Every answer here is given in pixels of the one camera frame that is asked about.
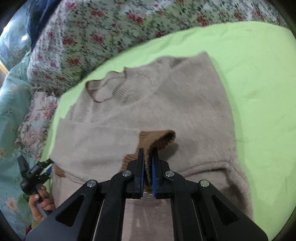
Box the beige knit sweater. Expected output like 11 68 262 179
50 53 253 240

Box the person's left hand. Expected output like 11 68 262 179
28 185 55 223

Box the large-flower ruffled pillow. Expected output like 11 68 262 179
15 91 59 161

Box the teal floral bed sheet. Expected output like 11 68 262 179
1 53 32 240

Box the small-flower print quilt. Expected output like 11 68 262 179
27 0 287 93

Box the green bed blanket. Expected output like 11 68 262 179
40 21 296 240

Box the dark blue cloth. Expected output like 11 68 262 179
26 0 61 50

